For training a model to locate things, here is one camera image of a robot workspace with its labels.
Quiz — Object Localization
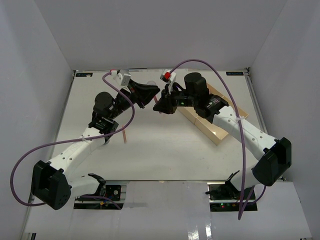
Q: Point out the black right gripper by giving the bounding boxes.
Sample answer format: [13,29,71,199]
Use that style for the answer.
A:
[153,82,199,113]

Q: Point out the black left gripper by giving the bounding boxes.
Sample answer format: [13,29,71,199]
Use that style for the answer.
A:
[111,82,162,121]

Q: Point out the beige slim orange-tip pen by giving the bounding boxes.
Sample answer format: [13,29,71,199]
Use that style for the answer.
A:
[122,129,127,144]

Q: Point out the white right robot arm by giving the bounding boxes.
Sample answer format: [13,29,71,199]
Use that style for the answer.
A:
[153,71,292,200]

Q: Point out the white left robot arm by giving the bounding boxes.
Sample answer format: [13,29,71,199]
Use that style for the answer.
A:
[31,80,160,210]

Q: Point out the clear jar purple beads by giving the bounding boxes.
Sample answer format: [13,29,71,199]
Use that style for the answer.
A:
[146,80,157,86]

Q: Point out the cream wooden divided tray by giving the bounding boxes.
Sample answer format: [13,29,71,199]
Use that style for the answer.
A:
[177,82,250,146]

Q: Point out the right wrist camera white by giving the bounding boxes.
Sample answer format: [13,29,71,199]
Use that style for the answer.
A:
[160,69,177,94]

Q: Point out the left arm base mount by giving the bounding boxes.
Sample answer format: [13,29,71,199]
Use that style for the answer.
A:
[73,181,128,210]

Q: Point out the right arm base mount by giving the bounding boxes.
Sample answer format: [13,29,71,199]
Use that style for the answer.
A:
[205,183,258,213]

